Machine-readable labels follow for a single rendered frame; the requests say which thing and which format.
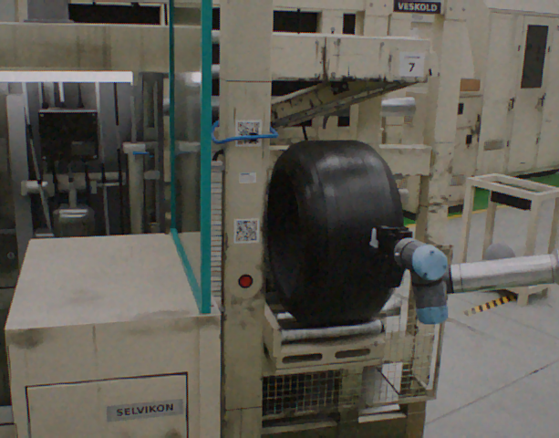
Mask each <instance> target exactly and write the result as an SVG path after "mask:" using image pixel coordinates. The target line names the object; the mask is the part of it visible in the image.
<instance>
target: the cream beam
mask: <svg viewBox="0 0 559 438"><path fill-rule="evenodd" d="M430 47H431V43H430V40H429V39H415V38H395V37H364V36H332V35H300V34H273V54H272V80H310V81H376V82H388V83H428V78H429V67H430ZM400 51H412V52H416V53H425V55H424V65H423V77H416V76H399V58H400Z"/></svg>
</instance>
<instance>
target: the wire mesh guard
mask: <svg viewBox="0 0 559 438"><path fill-rule="evenodd" d="M431 245H434V246H436V247H437V249H439V250H440V251H441V250H443V249H450V251H449V255H447V262H448V265H451V262H452V253H453V247H454V244H453V243H449V244H431ZM401 311H407V316H406V317H403V318H411V317H408V311H410V310H400V318H401ZM445 322H446V320H444V321H443V322H441V323H440V327H439V328H435V329H440V333H439V334H433V335H438V340H433V341H438V342H437V348H431V347H430V349H437V351H436V359H435V367H431V368H435V370H434V373H428V374H434V378H433V385H429V387H430V386H432V390H433V391H434V392H433V396H431V397H426V396H428V395H425V393H427V392H423V393H424V396H419V395H418V396H416V397H408V398H407V392H406V395H399V396H406V398H400V397H399V398H398V399H393V397H397V396H393V395H392V396H390V397H392V399H391V400H387V398H388V397H387V396H386V397H383V398H386V399H385V400H384V401H380V400H379V399H380V398H379V397H378V398H374V399H378V401H375V402H373V398H372V399H367V398H366V403H359V402H363V401H360V400H359V399H358V401H357V402H358V404H353V402H354V401H353V396H352V401H350V402H352V404H350V405H347V396H349V395H343V396H346V402H340V403H345V404H346V405H341V406H334V407H332V405H331V407H326V405H330V404H326V402H325V404H323V405H325V408H318V406H321V405H318V400H324V399H318V396H317V405H316V406H317V408H316V409H311V408H310V409H309V410H304V408H305V407H304V402H307V401H301V402H303V407H298V408H303V410H300V411H291V412H290V409H297V403H298V401H297V396H299V395H297V392H296V395H292V396H296V401H292V402H296V408H290V402H283V397H290V399H291V380H290V382H284V377H291V376H284V375H283V385H284V383H290V389H284V390H290V396H283V390H277V389H276V384H282V383H276V378H281V377H276V376H275V377H274V378H275V395H276V391H282V397H275V398H282V410H289V412H275V411H280V410H276V409H275V405H276V404H281V403H275V402H274V413H267V414H262V421H269V420H277V419H284V418H294V416H301V415H310V414H318V413H327V412H342V411H350V410H358V409H366V408H375V407H382V406H391V405H399V403H408V402H423V401H431V400H437V392H438V383H439V375H440V357H441V351H442V349H443V340H444V331H445ZM391 326H392V328H393V326H399V328H400V320H399V325H393V318H392V325H391ZM413 330H418V331H420V330H422V329H413ZM403 331H405V337H402V338H410V337H406V331H411V330H403ZM412 337H421V336H420V335H418V336H412V331H411V338H412ZM428 355H435V354H428ZM350 370H354V375H349V376H348V368H347V377H354V380H355V370H356V369H350ZM313 374H318V372H312V380H311V381H312V385H313V381H318V392H325V393H326V391H319V386H327V385H319V379H318V380H313ZM340 374H342V369H341V373H340ZM368 374H374V373H367V383H368V382H369V380H368ZM428 374H427V379H426V380H425V381H430V380H428ZM373 381H374V383H375V381H381V383H382V374H381V380H375V374H374V380H373ZM304 382H306V381H304ZM348 383H353V393H354V389H359V394H366V395H367V393H360V385H359V388H354V382H347V384H348ZM265 385H268V398H266V399H268V404H266V405H268V406H269V405H273V404H269V399H273V398H269V385H273V384H269V382H268V384H265ZM301 388H309V387H306V386H305V387H301ZM363 388H369V387H368V386H367V387H363ZM345 390H352V389H348V388H346V389H345ZM301 395H304V397H305V396H306V395H308V393H305V392H304V393H301ZM326 399H332V401H333V389H332V398H327V397H326ZM367 401H372V402H367ZM283 403H289V409H283Z"/></svg>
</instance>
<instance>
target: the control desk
mask: <svg viewBox="0 0 559 438"><path fill-rule="evenodd" d="M5 339H6V350H7V360H8V371H9V381H10V385H11V392H12V403H13V413H14V424H15V434H16V438H220V430H221V312H220V310H219V309H218V306H217V304H216V302H214V299H213V296H212V292H211V313H201V310H200V307H199V305H198V302H196V298H195V296H194V294H193V291H192V287H191V284H190V282H189V278H188V276H187V273H186V271H185V268H184V265H183V262H182V260H181V257H180V256H179V253H178V250H177V248H176V245H175V242H174V239H173V237H172V234H171V233H170V234H169V235H165V234H156V235H114V236H93V237H72V238H51V239H32V240H30V241H29V245H28V248H27V251H26V257H25V261H24V264H23V267H22V270H21V274H20V277H19V280H18V284H17V287H16V293H15V296H14V300H13V303H12V307H11V309H10V313H9V317H8V320H7V323H6V326H5Z"/></svg>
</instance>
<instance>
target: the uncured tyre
mask: <svg viewBox="0 0 559 438"><path fill-rule="evenodd" d="M400 224H402V225H404V220H403V211H402V205H401V200H400V196H399V188H398V185H397V182H396V180H395V176H394V174H393V173H392V171H391V170H390V168H389V167H388V165H387V163H386V162H385V161H384V160H383V157H382V156H381V155H380V154H379V153H378V152H377V151H376V150H374V149H373V148H372V147H371V146H369V145H368V144H366V143H363V142H362V141H356V140H311V141H298V142H295V143H292V145H291V146H290V147H289V148H288V149H287V150H286V151H284V152H283V153H282V154H281V155H280V156H279V157H278V158H277V160H276V161H275V164H274V168H273V171H272V175H271V181H270V186H269V193H268V197H267V226H266V237H267V250H269V258H270V266H271V271H272V276H273V281H274V287H275V291H276V294H277V296H278V299H279V301H280V303H281V305H282V307H283V308H284V309H285V310H286V311H288V312H289V313H290V314H291V315H292V317H294V318H295V319H296V320H297V321H299V322H301V323H306V324H311V325H315V324H326V323H337V322H350V321H362V320H366V319H368V318H370V317H372V316H376V315H377V314H378V313H379V312H380V311H381V310H382V308H383V307H384V306H385V305H386V304H387V303H388V300H389V299H390V298H391V296H392V295H394V293H395V291H396V289H395V288H394V289H392V288H384V286H383V283H382V278H383V275H384V272H385V268H386V265H387V261H388V259H387V258H381V257H378V256H377V255H371V254H370V253H369V242H370V241H371V234H373V229H374V228H376V231H377V225H378V226H381V225H385V226H388V227H399V225H400Z"/></svg>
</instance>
